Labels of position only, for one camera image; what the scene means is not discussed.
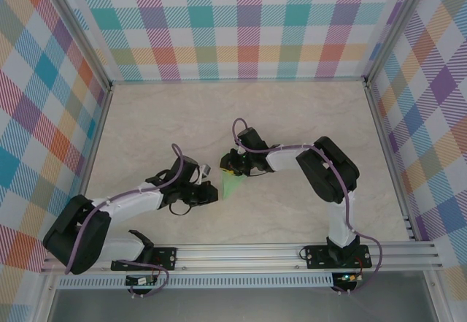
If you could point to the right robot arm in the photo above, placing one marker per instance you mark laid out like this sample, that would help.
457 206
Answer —
328 176

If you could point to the aluminium table side rail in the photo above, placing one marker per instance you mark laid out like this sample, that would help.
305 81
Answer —
93 161
378 117

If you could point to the aluminium corner post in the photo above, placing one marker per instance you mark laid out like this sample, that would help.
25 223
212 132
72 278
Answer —
396 26
77 26

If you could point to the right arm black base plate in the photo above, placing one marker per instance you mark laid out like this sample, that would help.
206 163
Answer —
317 258

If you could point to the light green paper sheet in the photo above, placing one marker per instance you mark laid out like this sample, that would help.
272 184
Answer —
230 187

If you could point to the grey metal bottom panel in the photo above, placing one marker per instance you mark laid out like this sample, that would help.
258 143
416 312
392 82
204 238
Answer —
237 305

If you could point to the aluminium table end rail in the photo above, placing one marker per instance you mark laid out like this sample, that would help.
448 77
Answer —
237 80

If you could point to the aluminium frame leg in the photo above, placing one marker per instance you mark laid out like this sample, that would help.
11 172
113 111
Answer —
45 300
436 300

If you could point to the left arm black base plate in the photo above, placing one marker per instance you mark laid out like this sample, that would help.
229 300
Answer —
168 258

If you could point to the long aluminium base rail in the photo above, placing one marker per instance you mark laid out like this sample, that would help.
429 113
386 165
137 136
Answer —
237 258

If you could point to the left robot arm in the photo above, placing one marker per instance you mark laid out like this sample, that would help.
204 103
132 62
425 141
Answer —
80 234

